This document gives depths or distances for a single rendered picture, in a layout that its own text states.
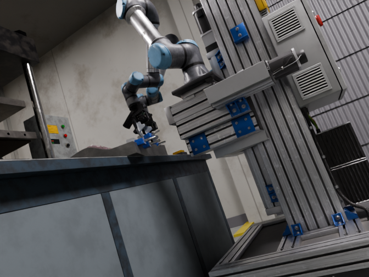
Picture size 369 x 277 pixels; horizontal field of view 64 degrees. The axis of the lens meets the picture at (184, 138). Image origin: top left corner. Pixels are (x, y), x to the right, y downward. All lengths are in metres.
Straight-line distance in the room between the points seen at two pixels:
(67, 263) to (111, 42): 4.04
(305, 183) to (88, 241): 0.96
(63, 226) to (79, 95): 4.07
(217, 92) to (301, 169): 0.54
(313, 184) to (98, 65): 3.93
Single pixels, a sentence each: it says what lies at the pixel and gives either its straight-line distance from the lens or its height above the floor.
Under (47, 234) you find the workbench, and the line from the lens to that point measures 0.98.
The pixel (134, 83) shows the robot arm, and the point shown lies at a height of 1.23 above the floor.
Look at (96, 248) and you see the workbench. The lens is 1.10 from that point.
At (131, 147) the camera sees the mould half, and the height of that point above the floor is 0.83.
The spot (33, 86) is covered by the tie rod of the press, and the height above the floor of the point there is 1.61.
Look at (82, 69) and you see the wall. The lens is 5.03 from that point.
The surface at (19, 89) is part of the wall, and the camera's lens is 6.11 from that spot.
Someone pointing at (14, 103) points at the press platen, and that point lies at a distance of 2.30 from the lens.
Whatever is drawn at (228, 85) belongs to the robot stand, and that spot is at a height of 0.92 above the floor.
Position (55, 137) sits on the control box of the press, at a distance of 2.45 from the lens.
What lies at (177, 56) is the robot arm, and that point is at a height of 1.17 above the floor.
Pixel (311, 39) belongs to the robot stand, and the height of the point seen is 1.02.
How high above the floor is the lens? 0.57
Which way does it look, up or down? 10 degrees up
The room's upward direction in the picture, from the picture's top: 19 degrees counter-clockwise
